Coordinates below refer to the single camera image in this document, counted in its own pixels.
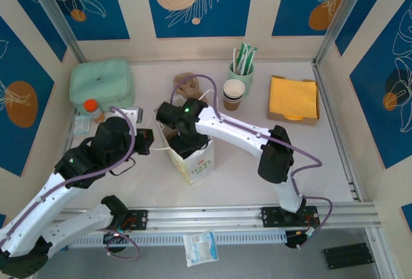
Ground white paper takeout bag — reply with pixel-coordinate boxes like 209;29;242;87
148;89;216;186

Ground brown cardboard cup carrier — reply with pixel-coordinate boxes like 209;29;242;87
173;72;207;99

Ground small clear plastic packet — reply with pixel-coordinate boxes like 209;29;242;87
73;114;93;137

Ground white brown paper cup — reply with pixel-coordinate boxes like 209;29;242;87
223;79;247;99
223;95;243;111

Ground orange lid bottle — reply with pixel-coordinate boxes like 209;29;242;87
83;99;106;124

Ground mint green straw holder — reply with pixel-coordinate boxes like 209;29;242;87
228;61;255;98

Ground mint green zip pouch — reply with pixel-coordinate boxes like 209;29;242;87
70;58;136;113

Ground green wrapped straw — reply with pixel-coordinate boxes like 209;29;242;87
240;43;252;76
236;43;245;75
245;46;258;76

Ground yellow napkins in box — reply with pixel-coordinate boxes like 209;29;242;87
266;75;321;128

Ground yellow napkin stack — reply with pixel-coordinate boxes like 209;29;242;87
269;75;319;119

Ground white blue wipe packet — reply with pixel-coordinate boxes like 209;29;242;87
182;229;220;268

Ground black ribbed bar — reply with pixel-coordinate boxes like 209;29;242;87
321;242;376;271

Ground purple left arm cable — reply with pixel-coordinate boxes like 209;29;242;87
0;106;142;262

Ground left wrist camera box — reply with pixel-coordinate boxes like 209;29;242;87
123;106;144;126

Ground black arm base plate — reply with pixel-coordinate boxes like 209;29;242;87
257;206;321;229
89;209;149;232

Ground aluminium front rail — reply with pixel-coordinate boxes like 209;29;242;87
27;201;382;236

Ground white slotted cable duct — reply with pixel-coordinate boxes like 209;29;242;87
66;231;288;249

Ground aluminium corner post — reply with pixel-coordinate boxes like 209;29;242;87
24;0;86;64
313;0;376;68

